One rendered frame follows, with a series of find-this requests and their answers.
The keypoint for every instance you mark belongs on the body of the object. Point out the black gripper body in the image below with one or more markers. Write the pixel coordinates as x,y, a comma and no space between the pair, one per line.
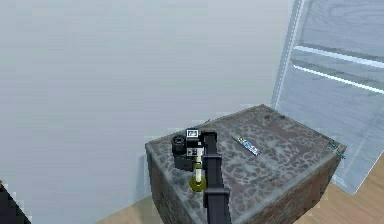
179,145

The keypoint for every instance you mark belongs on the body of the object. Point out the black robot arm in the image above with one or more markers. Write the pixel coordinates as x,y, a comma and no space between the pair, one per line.
213,173

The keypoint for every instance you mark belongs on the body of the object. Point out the white candle on olive base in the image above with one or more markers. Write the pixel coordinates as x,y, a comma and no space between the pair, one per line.
198,173

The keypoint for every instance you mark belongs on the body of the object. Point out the brown patterned trunk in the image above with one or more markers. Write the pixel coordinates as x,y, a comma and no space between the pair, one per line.
273,166

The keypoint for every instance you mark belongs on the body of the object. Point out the dark remote control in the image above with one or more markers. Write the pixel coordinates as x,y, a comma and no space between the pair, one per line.
247,145

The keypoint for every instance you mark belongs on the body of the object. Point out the small teal and yellow object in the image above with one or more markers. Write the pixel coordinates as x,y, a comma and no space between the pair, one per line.
336,149

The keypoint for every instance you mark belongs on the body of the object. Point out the pale grey room door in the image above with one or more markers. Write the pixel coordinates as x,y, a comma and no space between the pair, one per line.
333,93

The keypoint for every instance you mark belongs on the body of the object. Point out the black furniture corner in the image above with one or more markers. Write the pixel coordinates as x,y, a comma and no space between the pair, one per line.
9,208

